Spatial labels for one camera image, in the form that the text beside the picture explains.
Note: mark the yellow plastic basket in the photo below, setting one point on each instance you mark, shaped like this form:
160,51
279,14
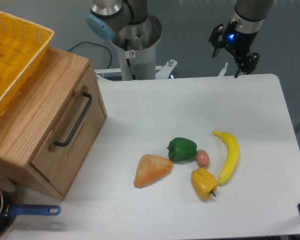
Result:
23,45

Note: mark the triangular toasted sandwich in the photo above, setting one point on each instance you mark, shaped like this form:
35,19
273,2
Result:
150,169

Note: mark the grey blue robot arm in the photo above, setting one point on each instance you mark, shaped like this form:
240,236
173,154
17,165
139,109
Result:
249,13

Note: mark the yellow banana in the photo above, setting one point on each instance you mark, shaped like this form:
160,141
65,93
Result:
233,151

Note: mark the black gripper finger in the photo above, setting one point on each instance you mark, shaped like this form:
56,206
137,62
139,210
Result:
214,39
246,64

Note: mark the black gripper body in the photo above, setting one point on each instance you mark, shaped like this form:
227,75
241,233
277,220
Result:
237,43

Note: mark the yellow bell pepper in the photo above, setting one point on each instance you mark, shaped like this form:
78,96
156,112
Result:
204,183

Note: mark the wooden top drawer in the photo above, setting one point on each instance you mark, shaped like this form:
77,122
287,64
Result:
64,150

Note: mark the blue handled frying pan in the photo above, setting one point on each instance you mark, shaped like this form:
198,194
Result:
10,207

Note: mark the green bell pepper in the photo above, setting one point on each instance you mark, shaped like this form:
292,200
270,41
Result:
181,149

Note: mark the brown egg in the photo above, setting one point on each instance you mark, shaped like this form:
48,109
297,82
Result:
202,158

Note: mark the wooden drawer cabinet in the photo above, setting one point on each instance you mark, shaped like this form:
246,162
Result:
30,116

